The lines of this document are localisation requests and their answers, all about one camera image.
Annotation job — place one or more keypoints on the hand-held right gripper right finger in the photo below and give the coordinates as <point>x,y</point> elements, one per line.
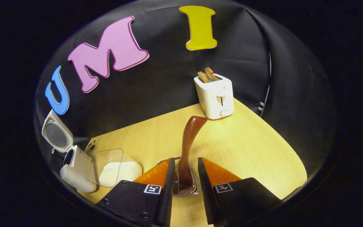
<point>208,195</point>

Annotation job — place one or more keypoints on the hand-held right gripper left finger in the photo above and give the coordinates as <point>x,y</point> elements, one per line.
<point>165,201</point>

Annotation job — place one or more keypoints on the metal chopstick holder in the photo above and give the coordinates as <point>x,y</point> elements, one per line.
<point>194,186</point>

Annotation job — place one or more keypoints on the white rice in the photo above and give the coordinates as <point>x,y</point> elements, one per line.
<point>127,173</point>

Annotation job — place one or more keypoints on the brown wooden spoon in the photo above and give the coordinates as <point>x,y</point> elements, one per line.
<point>188,142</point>

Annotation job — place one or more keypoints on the clear plastic rice box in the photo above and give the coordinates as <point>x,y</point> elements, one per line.
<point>105,160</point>

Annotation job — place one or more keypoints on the white rice cooker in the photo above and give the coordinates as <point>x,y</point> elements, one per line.
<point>80,173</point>

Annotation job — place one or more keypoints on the white toaster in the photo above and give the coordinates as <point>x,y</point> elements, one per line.
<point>216,97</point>

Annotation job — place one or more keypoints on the toasted bread slice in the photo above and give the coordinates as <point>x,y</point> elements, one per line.
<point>210,74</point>
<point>202,77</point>

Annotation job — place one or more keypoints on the black backdrop cloth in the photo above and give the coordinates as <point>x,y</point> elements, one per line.
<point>168,82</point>

